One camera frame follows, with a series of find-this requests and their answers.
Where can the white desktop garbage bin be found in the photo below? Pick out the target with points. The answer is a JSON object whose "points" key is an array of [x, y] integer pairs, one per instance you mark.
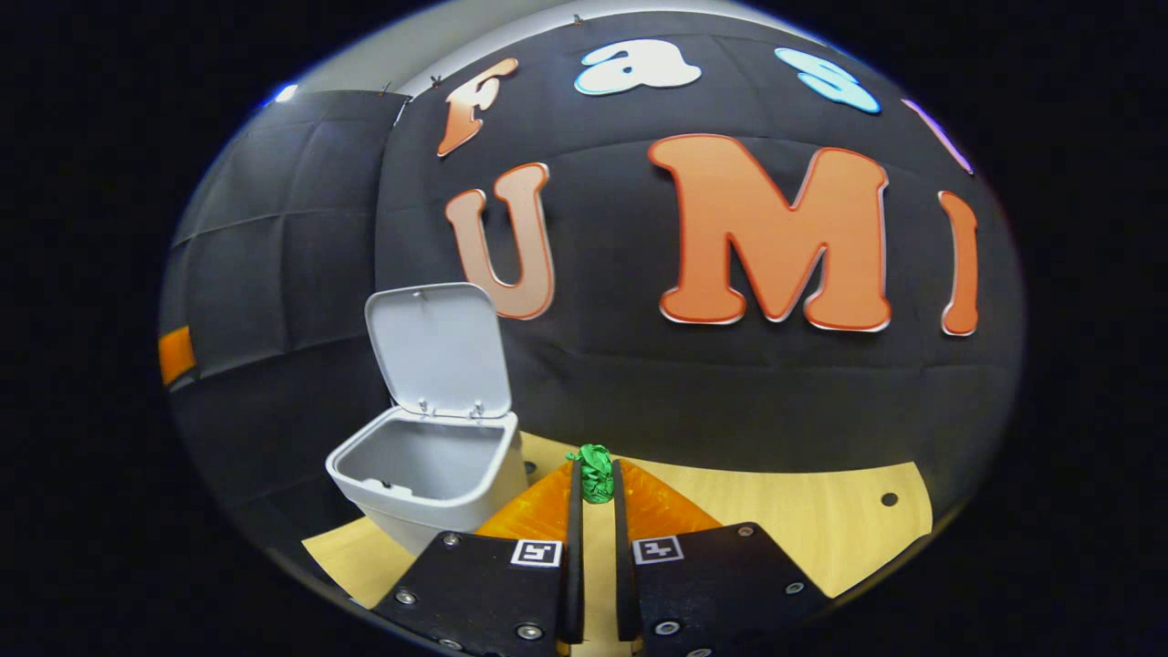
{"points": [[429, 520]]}

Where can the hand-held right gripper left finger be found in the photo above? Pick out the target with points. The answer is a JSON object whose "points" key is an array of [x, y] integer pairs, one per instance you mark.
{"points": [[574, 566]]}

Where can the wooden desktop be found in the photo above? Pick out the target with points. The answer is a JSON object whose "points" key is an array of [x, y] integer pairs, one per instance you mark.
{"points": [[803, 520]]}

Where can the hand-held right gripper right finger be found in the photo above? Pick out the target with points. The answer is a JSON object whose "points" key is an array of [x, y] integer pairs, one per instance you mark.
{"points": [[624, 584]]}

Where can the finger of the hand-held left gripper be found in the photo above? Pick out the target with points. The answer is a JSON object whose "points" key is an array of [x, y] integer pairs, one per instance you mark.
{"points": [[176, 356]]}

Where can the green paper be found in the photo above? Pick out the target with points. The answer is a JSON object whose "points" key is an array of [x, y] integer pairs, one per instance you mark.
{"points": [[596, 474]]}

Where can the dark grey creased side cloth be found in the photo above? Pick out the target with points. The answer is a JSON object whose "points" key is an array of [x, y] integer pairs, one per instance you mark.
{"points": [[274, 274]]}

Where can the black backdrop cloth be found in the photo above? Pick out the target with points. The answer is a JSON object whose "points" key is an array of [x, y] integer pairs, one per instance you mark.
{"points": [[593, 365]]}

